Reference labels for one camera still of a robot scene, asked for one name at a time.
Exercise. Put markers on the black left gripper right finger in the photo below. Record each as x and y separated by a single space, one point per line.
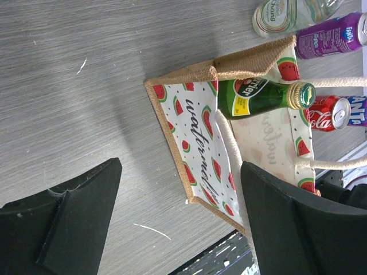
297 232

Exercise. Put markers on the red Coke can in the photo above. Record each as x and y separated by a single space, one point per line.
329 113

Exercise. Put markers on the clear glass Chang bottle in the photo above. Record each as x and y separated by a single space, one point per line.
287 16

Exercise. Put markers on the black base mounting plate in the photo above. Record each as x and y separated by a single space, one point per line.
229 255

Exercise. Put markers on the burlap watermelon canvas bag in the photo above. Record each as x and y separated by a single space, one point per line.
209 150

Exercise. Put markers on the purple fanta can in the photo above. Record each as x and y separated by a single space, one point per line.
358 111
337 35

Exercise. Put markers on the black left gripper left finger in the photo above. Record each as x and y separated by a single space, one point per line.
61 230

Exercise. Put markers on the green Perrier glass bottle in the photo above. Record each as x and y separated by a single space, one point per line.
243 98

